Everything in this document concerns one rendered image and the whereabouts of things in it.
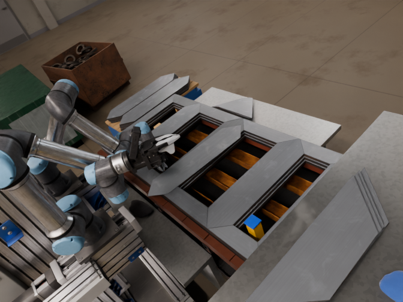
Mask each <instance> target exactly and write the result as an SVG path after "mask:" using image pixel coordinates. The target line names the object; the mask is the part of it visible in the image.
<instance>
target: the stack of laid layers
mask: <svg viewBox="0 0 403 302"><path fill-rule="evenodd" d="M183 107H184V106H182V105H179V104H177V103H174V102H172V103H171V104H170V105H168V106H167V107H166V108H164V109H162V110H161V111H160V112H159V113H157V114H156V115H154V116H153V117H152V118H150V119H149V120H147V121H146V123H147V124H148V126H149V127H150V126H152V125H153V124H154V123H155V122H157V121H159V120H160V119H161V118H162V117H164V116H165V115H166V114H168V113H169V112H171V111H172V110H173V109H177V110H180V109H182V108H183ZM200 120H204V121H206V122H209V123H211V124H213V125H216V126H219V127H218V128H217V129H216V130H214V131H213V132H212V133H211V134H209V135H208V136H207V137H206V138H205V139H203V140H202V141H201V142H199V144H197V145H196V146H195V147H193V148H192V149H191V150H190V151H189V152H187V153H186V154H185V155H187V154H188V153H190V152H191V151H192V150H194V149H195V148H196V147H197V146H199V145H200V144H202V143H203V142H204V141H206V140H207V139H208V138H209V137H211V136H212V135H214V134H215V133H216V132H218V131H219V130H220V129H222V128H227V127H231V126H238V125H241V133H240V139H238V140H237V141H235V142H234V143H233V144H232V145H231V146H229V147H228V148H226V149H225V150H224V151H223V152H221V153H220V154H219V155H218V156H216V157H215V158H213V160H211V161H210V162H208V163H207V164H206V165H205V166H204V167H202V168H201V169H199V170H198V171H197V172H196V173H194V174H193V175H192V176H191V177H189V178H188V179H186V181H184V182H183V183H181V184H180V185H179V186H178V187H180V188H181V189H182V190H184V191H185V190H187V189H188V188H189V187H190V186H191V185H192V184H193V183H194V182H196V181H197V180H198V179H199V178H201V176H202V175H204V174H205V173H206V172H207V171H208V170H210V169H211V168H212V167H213V166H214V165H215V164H216V163H217V162H218V161H220V160H221V159H222V158H223V157H224V156H225V155H226V154H228V152H230V151H231V150H232V149H233V148H235V147H236V146H237V145H238V144H239V143H240V142H241V141H242V140H244V139H245V138H247V139H249V140H252V141H255V142H256V143H259V144H262V145H264V146H266V147H269V148H273V146H274V145H276V143H275V142H273V141H270V140H268V139H265V138H263V137H260V136H258V135H255V134H252V133H250V132H248V131H245V130H244V127H243V118H241V119H236V120H231V121H228V122H222V121H220V120H217V119H214V118H212V117H209V116H207V115H205V114H202V113H198V114H197V115H195V116H194V117H193V118H192V119H190V120H189V121H188V122H187V123H185V124H184V125H182V126H181V127H180V128H179V129H177V130H176V131H175V132H174V133H172V134H178V135H180V136H181V135H182V134H183V133H184V132H186V131H187V130H189V129H190V128H191V127H192V126H193V125H195V124H196V123H197V122H198V121H200ZM185 155H183V157H184V156H185ZM183 157H181V158H180V159H182V158H183ZM180 159H179V160H180ZM179 160H178V161H179ZM176 162H177V161H176ZM305 163H307V164H309V165H312V166H314V167H317V168H319V169H321V170H325V169H326V168H327V167H328V166H329V165H330V164H328V163H326V162H323V161H321V160H319V159H316V158H313V157H311V156H308V155H306V154H303V155H302V156H301V157H300V158H299V159H298V160H297V161H296V162H295V163H294V164H293V165H292V166H291V167H290V168H289V169H288V170H287V171H286V172H285V173H284V174H283V175H282V176H281V177H280V178H279V179H278V180H277V181H276V182H275V183H274V184H273V185H272V186H271V187H270V188H269V189H268V190H267V191H266V192H265V193H264V194H263V195H262V196H261V197H260V198H259V199H258V200H257V201H256V202H255V203H254V204H253V205H252V206H251V207H250V208H249V209H248V210H247V211H246V212H245V213H244V214H243V215H242V216H241V217H240V218H239V219H238V220H237V221H236V222H235V223H234V224H233V225H234V226H235V227H237V228H238V229H241V228H242V227H243V226H244V225H245V224H244V222H245V221H246V220H247V219H248V218H249V217H250V216H251V215H252V214H253V215H255V214H256V213H257V212H258V211H259V210H260V209H261V208H262V207H263V206H264V205H265V204H266V203H267V202H268V201H269V200H270V199H271V198H272V197H273V196H274V195H275V194H276V193H277V192H278V191H279V190H280V189H281V188H282V187H283V186H284V185H285V183H286V182H287V181H288V180H289V179H290V178H291V177H292V176H293V175H294V174H295V173H296V172H297V171H298V170H299V169H300V168H301V167H302V166H303V165H304V164H305ZM129 171H130V172H131V173H132V174H134V175H135V176H136V177H137V178H139V179H140V180H141V181H142V182H144V183H145V184H146V185H148V186H149V187H151V185H150V184H149V183H148V182H146V181H145V180H143V179H142V178H141V177H140V176H138V175H137V174H136V173H133V172H132V170H129ZM160 196H162V197H163V198H164V199H165V200H167V201H168V202H169V203H170V204H172V205H173V206H175V207H176V208H177V209H178V210H180V211H181V212H182V213H183V214H185V215H186V216H187V217H189V218H190V219H191V220H192V221H194V222H195V223H196V224H197V225H199V226H200V227H201V228H203V229H204V230H205V231H206V232H208V233H209V234H210V235H211V236H213V237H214V238H215V239H217V240H218V241H219V242H220V243H222V244H223V245H224V246H225V247H227V248H228V249H230V250H231V251H232V252H233V253H235V254H236V255H237V256H238V257H240V258H241V259H242V260H244V261H246V260H247V259H246V258H245V257H244V256H242V255H241V254H240V253H239V252H237V251H236V250H234V249H233V248H232V247H231V246H229V245H228V244H227V243H226V242H224V241H223V240H221V239H220V238H219V237H218V236H216V235H215V234H214V233H213V232H211V231H210V230H208V228H206V227H205V226H203V225H202V224H201V223H200V222H198V221H197V220H195V219H194V218H193V217H192V216H190V215H189V214H188V213H187V212H185V211H184V210H182V209H181V208H180V207H179V206H177V205H176V204H175V203H174V202H172V201H171V200H169V199H168V198H167V197H166V196H164V195H160Z"/></svg>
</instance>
